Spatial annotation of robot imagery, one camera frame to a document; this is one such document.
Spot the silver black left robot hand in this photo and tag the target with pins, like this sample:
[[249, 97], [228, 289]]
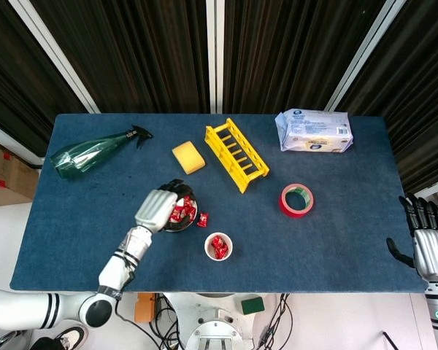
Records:
[[155, 209]]

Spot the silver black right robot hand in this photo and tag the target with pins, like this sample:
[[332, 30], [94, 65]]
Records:
[[432, 255]]

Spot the heap of red candies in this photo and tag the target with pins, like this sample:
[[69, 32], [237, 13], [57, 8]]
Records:
[[182, 213]]

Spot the red candy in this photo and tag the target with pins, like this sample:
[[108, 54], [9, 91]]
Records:
[[203, 219], [214, 251], [223, 252], [217, 241]]

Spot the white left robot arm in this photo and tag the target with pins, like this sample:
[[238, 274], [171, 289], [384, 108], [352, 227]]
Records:
[[22, 310]]

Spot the white paper cup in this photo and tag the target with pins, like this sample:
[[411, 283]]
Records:
[[206, 248]]

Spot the round metal plate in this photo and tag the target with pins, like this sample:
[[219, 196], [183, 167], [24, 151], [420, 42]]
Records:
[[179, 229]]

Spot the yellow sponge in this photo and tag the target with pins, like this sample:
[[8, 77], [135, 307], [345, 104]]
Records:
[[188, 158]]

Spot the green plastic spray bottle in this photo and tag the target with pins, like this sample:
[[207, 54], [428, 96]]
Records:
[[84, 156]]

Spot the yellow test tube rack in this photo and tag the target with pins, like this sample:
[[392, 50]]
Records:
[[237, 175]]

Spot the black angled strut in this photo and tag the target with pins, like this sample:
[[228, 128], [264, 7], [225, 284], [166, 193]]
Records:
[[390, 341]]

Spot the orange box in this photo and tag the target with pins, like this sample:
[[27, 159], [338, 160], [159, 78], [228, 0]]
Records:
[[145, 308]]

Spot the white robot torso base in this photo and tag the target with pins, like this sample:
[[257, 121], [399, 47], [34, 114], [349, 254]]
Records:
[[211, 310]]

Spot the blue felt table cover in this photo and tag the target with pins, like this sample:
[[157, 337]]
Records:
[[314, 255]]

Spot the green block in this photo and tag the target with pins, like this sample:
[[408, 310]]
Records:
[[252, 306]]

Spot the red tape roll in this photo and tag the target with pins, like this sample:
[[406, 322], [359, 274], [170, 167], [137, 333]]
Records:
[[295, 213]]

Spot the cardboard box with red tape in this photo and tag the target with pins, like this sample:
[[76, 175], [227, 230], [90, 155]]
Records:
[[18, 175]]

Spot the black and white sneaker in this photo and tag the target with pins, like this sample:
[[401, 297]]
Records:
[[73, 337]]

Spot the black pleated curtain panel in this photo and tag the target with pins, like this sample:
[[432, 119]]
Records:
[[295, 54], [131, 54], [423, 91], [14, 73]]

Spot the white wet wipes pack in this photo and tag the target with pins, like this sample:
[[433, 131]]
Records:
[[314, 131]]

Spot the chrome chair base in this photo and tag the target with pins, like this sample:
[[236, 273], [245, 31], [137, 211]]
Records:
[[3, 339]]

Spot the white low frame rail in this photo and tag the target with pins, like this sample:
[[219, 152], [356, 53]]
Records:
[[14, 146], [430, 189]]

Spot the white frame post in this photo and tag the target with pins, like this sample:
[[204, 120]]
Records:
[[210, 54], [56, 54], [365, 54]]

